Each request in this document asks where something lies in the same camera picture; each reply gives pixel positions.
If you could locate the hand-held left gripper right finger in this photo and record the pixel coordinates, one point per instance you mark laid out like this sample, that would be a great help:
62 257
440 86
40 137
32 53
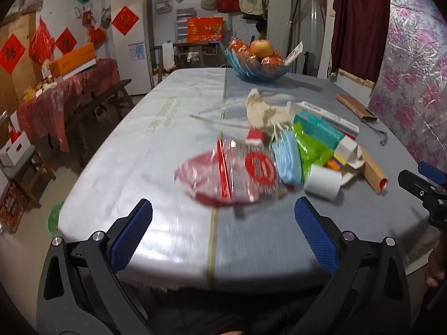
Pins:
316 233

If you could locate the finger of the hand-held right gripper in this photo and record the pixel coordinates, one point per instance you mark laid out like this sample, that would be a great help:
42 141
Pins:
414 183
433 172

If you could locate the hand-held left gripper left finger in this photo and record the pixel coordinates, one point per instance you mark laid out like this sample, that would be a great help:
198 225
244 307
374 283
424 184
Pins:
131 230

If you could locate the brown cardboard tube box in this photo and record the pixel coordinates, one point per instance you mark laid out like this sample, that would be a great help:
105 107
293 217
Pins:
372 171

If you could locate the white paper roll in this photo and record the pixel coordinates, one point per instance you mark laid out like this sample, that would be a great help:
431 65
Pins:
323 183

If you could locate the small white box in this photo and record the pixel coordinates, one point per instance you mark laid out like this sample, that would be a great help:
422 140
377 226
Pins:
345 148

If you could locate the blue face masks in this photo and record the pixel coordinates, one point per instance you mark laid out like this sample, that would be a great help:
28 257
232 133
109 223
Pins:
286 160

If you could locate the green tissue packet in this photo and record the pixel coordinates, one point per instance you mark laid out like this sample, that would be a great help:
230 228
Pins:
309 150

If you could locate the red printed clear plastic bag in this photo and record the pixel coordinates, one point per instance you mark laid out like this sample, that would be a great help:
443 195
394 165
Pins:
258 169

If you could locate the teal box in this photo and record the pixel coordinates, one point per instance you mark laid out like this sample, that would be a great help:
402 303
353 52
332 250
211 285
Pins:
317 128

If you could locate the long white box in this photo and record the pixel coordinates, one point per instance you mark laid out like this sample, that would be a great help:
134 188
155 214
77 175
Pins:
324 113

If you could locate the small red box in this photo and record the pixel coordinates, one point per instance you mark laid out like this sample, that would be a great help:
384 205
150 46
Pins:
254 135

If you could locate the beige paper bag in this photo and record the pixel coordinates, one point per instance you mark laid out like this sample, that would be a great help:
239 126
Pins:
260 111

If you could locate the green trash bin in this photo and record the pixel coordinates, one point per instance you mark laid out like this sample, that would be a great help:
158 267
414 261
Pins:
55 220

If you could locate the person's right hand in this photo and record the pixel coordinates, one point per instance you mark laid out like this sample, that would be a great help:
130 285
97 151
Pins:
438 265

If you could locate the flat brown cardboard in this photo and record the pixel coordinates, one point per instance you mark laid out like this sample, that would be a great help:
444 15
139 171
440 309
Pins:
354 106

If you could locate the floral wrapped mattress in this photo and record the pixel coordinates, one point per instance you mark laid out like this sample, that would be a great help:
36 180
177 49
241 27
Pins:
415 69

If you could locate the wooden chair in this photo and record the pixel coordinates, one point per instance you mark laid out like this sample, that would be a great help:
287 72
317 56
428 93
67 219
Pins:
38 169

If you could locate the red carton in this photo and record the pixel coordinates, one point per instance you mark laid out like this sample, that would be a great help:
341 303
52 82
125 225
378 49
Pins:
12 207

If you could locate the dark wooden bench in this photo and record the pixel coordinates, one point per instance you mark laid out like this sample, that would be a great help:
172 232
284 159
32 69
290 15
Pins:
104 96

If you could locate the white cardboard box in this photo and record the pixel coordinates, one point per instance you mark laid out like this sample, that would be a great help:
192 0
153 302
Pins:
14 151

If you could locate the red plastic covered table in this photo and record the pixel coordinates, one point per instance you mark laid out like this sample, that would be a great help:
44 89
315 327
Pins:
63 97

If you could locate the white refrigerator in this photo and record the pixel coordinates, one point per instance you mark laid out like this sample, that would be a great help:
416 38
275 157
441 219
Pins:
134 66

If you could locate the maroon curtain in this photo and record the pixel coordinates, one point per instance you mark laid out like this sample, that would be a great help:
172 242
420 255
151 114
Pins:
359 24

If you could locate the blue glass fruit bowl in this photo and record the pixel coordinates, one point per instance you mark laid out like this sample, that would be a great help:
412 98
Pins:
258 74

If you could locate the drawing paper on fridge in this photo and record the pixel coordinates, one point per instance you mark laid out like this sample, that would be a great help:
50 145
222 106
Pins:
136 51

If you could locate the long orange box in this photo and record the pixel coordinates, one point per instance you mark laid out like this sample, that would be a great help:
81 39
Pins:
73 59

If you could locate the yellow red apple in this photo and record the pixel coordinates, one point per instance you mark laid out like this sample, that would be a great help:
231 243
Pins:
261 49

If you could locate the hanging red plastic bag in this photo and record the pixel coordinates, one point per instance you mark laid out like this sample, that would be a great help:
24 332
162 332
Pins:
41 43

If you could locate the red diamond fridge sticker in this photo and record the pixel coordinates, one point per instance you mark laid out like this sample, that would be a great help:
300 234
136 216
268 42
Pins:
125 20

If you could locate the white shelf rack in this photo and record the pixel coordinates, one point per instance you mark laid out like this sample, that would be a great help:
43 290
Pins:
183 24

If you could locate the red gift box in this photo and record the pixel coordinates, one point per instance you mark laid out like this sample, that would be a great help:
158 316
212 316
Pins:
205 29

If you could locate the red diamond wall poster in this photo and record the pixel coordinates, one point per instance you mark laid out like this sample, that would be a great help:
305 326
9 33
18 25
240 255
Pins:
12 53
66 41

